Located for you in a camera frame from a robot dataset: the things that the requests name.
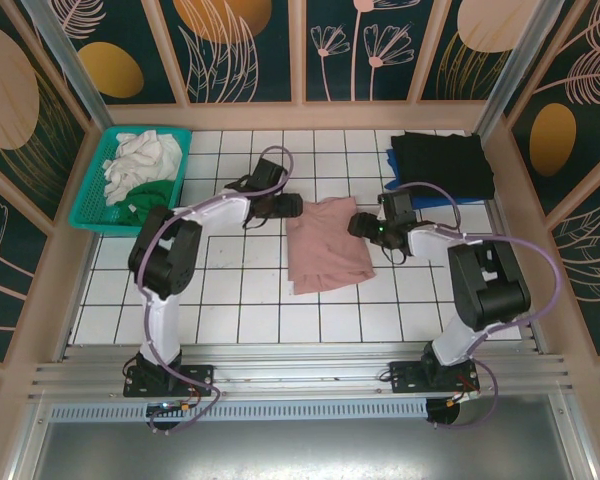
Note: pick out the green crumpled t-shirt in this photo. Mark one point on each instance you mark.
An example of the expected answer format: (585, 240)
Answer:
(150, 200)

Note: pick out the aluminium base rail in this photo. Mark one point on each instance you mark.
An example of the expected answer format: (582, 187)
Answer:
(300, 362)

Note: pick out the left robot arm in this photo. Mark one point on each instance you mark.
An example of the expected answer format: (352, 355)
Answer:
(165, 260)

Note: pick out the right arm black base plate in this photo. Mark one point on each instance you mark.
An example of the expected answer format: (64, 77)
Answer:
(407, 377)

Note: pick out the teal plastic basket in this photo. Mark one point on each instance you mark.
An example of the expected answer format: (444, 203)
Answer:
(87, 205)

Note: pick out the orange disc leaf wall panel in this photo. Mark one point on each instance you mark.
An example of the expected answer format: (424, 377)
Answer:
(220, 60)

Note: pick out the large pale disc wall panel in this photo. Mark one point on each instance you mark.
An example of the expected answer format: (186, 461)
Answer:
(10, 90)

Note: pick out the flower print wall panel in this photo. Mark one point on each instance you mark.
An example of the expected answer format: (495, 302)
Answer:
(360, 85)

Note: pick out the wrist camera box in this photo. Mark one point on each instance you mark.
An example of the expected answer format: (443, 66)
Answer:
(397, 207)
(267, 174)

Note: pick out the white crumpled t-shirt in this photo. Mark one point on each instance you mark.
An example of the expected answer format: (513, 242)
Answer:
(140, 160)

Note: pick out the small controller board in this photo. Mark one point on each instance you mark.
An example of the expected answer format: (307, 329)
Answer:
(167, 409)

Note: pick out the grey metal sheet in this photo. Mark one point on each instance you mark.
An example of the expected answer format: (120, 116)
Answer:
(300, 450)

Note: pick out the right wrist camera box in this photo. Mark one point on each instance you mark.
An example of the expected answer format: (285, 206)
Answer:
(397, 207)

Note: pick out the pink t-shirt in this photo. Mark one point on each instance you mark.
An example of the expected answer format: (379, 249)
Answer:
(325, 245)

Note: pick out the blue folded t-shirt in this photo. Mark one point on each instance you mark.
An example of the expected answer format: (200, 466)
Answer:
(445, 201)

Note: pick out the pink fern wall panel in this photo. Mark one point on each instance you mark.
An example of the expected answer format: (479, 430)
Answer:
(590, 260)

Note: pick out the single flower wall panel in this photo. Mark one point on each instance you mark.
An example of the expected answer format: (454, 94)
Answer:
(5, 280)

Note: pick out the aluminium corner post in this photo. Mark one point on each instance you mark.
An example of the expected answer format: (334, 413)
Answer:
(515, 65)
(65, 55)

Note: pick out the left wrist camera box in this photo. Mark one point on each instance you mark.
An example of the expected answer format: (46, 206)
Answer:
(267, 174)

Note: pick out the orange oval fern wall panel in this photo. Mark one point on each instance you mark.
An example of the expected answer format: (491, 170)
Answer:
(580, 125)

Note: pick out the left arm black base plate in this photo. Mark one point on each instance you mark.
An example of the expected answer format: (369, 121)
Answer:
(200, 377)

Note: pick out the pale disc gold lines panel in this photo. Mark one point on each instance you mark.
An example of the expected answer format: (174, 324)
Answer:
(460, 75)

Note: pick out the black folded t-shirt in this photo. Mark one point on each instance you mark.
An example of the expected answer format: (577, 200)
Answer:
(445, 157)

